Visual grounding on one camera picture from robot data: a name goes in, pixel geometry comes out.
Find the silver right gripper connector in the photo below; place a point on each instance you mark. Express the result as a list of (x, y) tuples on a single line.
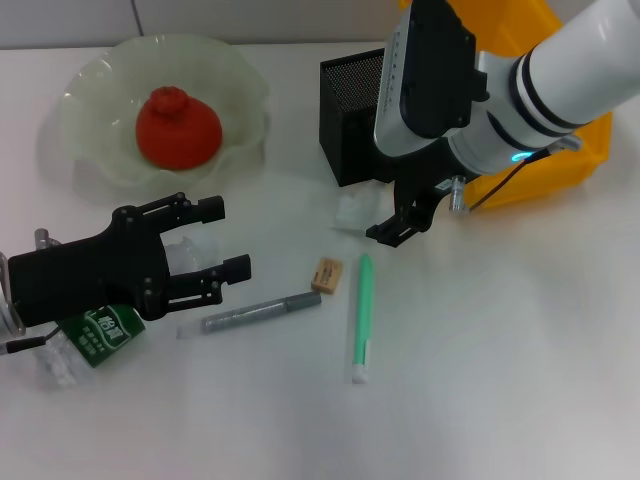
[(458, 195)]

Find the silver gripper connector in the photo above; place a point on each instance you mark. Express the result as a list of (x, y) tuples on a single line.
[(458, 195), (46, 238)]

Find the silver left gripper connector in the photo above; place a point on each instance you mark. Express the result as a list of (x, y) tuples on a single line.
[(46, 238)]

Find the green pen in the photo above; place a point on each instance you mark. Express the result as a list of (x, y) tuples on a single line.
[(362, 310)]

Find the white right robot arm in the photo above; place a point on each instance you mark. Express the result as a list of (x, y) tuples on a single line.
[(575, 65)]

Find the clear green-label water bottle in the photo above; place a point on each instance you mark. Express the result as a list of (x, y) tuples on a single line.
[(105, 335)]

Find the grey glitter pen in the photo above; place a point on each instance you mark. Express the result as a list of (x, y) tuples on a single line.
[(250, 314)]

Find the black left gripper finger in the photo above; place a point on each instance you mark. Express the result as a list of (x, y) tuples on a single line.
[(230, 270), (200, 209)]

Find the black mesh pen holder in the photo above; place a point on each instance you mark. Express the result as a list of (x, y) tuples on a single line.
[(350, 130)]

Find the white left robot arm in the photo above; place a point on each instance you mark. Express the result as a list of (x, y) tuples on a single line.
[(6, 320)]

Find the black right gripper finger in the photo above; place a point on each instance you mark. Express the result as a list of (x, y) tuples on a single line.
[(395, 232)]

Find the pale green glass fruit plate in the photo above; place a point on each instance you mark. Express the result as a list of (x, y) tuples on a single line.
[(100, 100)]

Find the yellow plastic bin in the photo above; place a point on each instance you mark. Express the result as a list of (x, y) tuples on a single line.
[(575, 170)]

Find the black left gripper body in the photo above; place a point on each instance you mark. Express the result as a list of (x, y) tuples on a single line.
[(90, 275)]

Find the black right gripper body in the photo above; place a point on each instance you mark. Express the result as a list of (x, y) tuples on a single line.
[(425, 165)]

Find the beige eraser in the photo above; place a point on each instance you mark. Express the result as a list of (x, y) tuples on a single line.
[(327, 275)]

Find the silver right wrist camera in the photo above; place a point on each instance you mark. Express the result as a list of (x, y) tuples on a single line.
[(430, 75)]

